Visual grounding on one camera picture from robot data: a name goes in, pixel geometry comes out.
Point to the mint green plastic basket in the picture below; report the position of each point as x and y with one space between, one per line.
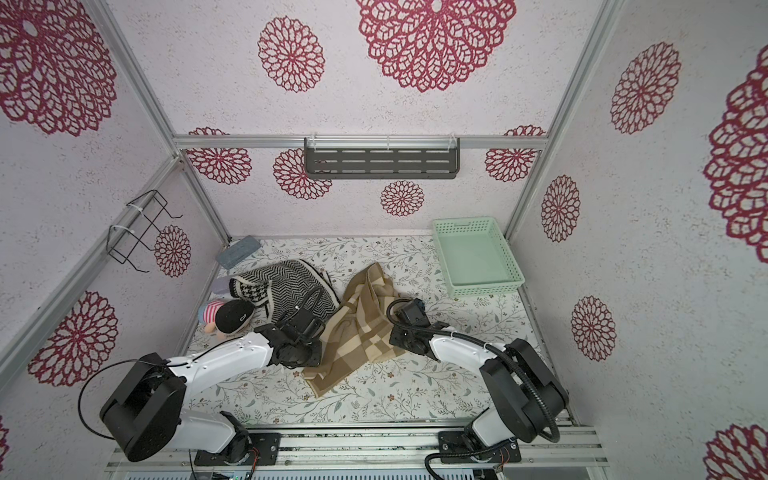
475 257

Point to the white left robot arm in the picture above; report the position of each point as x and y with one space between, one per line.
149 410

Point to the black white zigzag scarf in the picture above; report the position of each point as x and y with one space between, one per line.
280 288

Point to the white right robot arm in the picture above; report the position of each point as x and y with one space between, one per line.
526 397

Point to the grey metal wall shelf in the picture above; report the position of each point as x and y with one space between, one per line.
382 159

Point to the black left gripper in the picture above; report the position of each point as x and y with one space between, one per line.
317 346

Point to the pink striped plush doll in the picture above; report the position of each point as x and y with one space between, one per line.
225 318

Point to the brown checked scarf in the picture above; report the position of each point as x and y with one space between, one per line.
358 333

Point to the lilac pencil case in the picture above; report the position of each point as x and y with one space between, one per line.
221 287

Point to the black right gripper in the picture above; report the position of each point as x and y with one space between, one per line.
405 321

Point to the black wire wall rack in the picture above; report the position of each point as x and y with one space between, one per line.
148 206

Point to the grey blue eraser block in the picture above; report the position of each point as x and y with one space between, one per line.
237 252

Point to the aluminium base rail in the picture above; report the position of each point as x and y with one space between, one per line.
381 451

